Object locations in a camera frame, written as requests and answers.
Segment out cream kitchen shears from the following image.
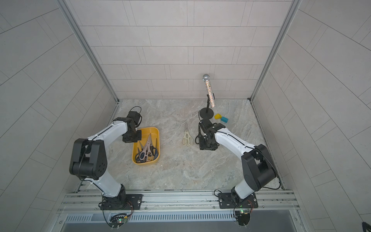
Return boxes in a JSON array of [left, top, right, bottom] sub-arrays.
[[182, 123, 194, 146]]

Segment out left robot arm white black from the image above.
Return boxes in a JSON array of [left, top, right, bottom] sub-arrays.
[[69, 111, 142, 198]]

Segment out blue handled scissors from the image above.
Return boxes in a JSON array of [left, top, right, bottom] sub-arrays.
[[135, 142, 147, 163]]

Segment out pink scissors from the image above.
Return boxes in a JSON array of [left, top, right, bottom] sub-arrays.
[[143, 134, 153, 161]]

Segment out right circuit board with wires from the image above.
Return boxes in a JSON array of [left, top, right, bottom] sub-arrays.
[[233, 207, 254, 227]]

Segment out aluminium mounting rail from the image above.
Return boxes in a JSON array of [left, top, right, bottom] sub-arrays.
[[57, 190, 300, 214]]

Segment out dark grey handled scissors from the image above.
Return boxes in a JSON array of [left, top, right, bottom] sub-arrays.
[[151, 143, 159, 160]]

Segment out left circuit board with wires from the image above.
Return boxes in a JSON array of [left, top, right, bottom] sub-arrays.
[[102, 206, 134, 230]]

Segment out glitter microphone with silver head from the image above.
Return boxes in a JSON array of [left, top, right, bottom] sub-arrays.
[[203, 74, 215, 108]]

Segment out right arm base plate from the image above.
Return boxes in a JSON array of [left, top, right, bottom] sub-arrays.
[[217, 193, 259, 209]]

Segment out yellow plastic storage box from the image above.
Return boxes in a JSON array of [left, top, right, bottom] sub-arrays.
[[132, 127, 160, 165]]

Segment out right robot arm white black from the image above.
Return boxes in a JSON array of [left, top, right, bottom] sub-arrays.
[[198, 119, 278, 202]]

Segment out circuit board with wires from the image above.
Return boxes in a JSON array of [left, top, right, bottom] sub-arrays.
[[233, 207, 254, 227], [102, 206, 134, 230]]

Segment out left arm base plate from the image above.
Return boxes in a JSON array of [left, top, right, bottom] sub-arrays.
[[99, 194, 143, 210]]

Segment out black scissors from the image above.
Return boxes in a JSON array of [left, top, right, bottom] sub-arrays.
[[195, 125, 202, 145]]

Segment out teal small block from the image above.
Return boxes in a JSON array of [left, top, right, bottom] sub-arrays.
[[221, 117, 229, 123]]

